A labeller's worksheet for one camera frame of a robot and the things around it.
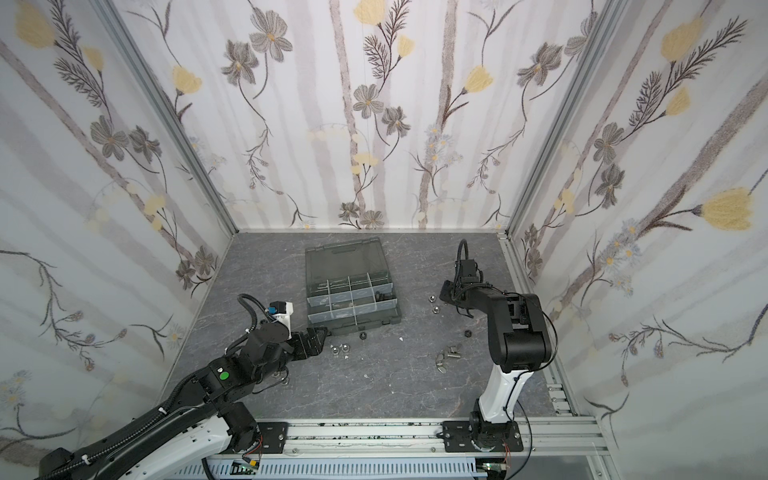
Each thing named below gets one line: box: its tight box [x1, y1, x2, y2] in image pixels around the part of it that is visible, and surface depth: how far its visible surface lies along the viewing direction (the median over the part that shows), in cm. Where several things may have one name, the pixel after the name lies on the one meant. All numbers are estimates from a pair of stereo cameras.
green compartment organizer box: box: [305, 237, 402, 336], surface depth 100 cm
